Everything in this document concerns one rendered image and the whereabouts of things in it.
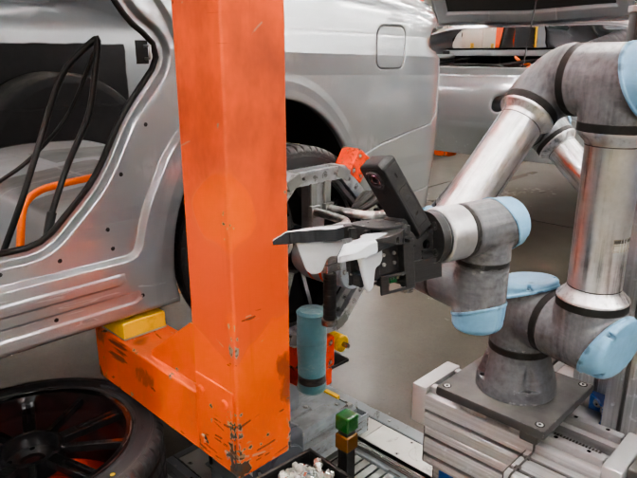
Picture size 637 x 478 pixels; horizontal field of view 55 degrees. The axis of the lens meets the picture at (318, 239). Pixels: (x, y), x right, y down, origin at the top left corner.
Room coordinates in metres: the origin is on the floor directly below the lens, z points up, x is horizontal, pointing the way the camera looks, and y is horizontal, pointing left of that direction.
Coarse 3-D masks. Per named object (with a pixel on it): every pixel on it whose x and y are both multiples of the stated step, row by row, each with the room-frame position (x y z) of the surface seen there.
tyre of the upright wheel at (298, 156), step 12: (288, 144) 1.88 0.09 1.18; (300, 144) 1.89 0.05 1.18; (288, 156) 1.80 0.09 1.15; (300, 156) 1.84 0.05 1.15; (312, 156) 1.87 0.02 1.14; (324, 156) 1.91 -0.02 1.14; (336, 156) 1.95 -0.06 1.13; (288, 168) 1.80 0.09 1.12; (180, 216) 1.76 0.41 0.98; (180, 228) 1.74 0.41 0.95; (180, 240) 1.74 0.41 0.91; (180, 252) 1.74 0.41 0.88; (180, 264) 1.73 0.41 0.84; (180, 276) 1.74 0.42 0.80; (180, 288) 1.76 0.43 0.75
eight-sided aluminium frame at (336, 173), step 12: (300, 168) 1.80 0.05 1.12; (312, 168) 1.81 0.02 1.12; (324, 168) 1.80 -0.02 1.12; (336, 168) 1.83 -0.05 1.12; (288, 180) 1.69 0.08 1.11; (300, 180) 1.72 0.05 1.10; (312, 180) 1.75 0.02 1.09; (324, 180) 1.79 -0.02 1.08; (336, 180) 1.89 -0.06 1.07; (348, 180) 1.87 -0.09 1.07; (288, 192) 1.69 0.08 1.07; (348, 192) 1.93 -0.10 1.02; (360, 192) 1.91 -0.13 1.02; (360, 288) 1.92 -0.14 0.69; (348, 300) 1.88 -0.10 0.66; (348, 312) 1.87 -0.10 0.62
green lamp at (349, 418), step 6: (336, 414) 1.22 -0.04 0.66; (342, 414) 1.21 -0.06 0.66; (348, 414) 1.21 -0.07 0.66; (354, 414) 1.21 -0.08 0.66; (336, 420) 1.22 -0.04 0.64; (342, 420) 1.20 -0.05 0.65; (348, 420) 1.20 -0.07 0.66; (354, 420) 1.21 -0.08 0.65; (336, 426) 1.22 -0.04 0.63; (342, 426) 1.20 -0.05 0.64; (348, 426) 1.19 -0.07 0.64; (354, 426) 1.21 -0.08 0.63; (348, 432) 1.19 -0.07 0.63
